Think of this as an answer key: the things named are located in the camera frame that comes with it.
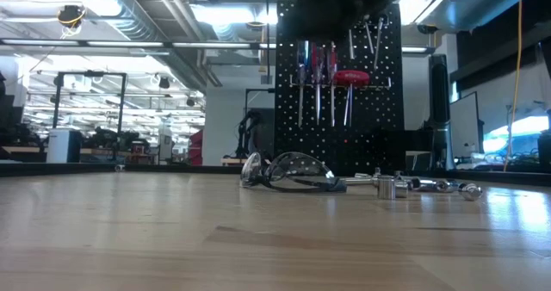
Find white panel monitor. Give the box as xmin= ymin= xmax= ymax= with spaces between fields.
xmin=449 ymin=91 xmax=481 ymax=158

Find silver wire tool rail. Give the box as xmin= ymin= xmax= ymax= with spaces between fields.
xmin=288 ymin=75 xmax=393 ymax=90

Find small chrome adapter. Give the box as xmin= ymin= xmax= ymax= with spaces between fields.
xmin=457 ymin=183 xmax=484 ymax=202

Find red cabinet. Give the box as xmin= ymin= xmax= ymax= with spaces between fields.
xmin=188 ymin=129 xmax=204 ymax=166

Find black doorway frame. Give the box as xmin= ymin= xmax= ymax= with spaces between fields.
xmin=244 ymin=87 xmax=276 ymax=159

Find clear black safety glasses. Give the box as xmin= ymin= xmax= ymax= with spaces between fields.
xmin=238 ymin=150 xmax=348 ymax=195

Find red T-handle hex key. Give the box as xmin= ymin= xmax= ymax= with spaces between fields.
xmin=333 ymin=69 xmax=371 ymax=127
xmin=343 ymin=84 xmax=351 ymax=127

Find blue clear handle screwdriver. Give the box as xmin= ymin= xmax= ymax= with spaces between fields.
xmin=295 ymin=39 xmax=312 ymax=128

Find light wooden desk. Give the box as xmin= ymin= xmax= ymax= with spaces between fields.
xmin=220 ymin=156 xmax=276 ymax=167

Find black ceiling device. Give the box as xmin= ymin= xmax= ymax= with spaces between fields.
xmin=57 ymin=5 xmax=87 ymax=39

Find black metal pegboard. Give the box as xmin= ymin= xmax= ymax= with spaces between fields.
xmin=274 ymin=0 xmax=406 ymax=176

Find black jointed arm device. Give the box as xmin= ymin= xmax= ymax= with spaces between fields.
xmin=234 ymin=108 xmax=263 ymax=159

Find white box cabinet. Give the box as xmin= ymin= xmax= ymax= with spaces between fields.
xmin=46 ymin=127 xmax=83 ymax=164

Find black metal stand frame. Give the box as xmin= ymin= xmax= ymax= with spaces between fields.
xmin=52 ymin=70 xmax=128 ymax=162

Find silver ventilation duct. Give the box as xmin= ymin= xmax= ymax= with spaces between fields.
xmin=64 ymin=0 xmax=207 ymax=92

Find red clear handle screwdriver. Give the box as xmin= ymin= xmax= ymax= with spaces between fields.
xmin=325 ymin=40 xmax=340 ymax=128
xmin=311 ymin=42 xmax=325 ymax=127

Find black plastic bin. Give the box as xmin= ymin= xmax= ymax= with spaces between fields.
xmin=370 ymin=128 xmax=433 ymax=176

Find black tall column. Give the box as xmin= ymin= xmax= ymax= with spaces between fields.
xmin=428 ymin=53 xmax=453 ymax=171

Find long ceiling light bar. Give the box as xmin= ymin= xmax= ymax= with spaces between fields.
xmin=0 ymin=39 xmax=431 ymax=54

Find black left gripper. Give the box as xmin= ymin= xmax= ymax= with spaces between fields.
xmin=282 ymin=0 xmax=399 ymax=42

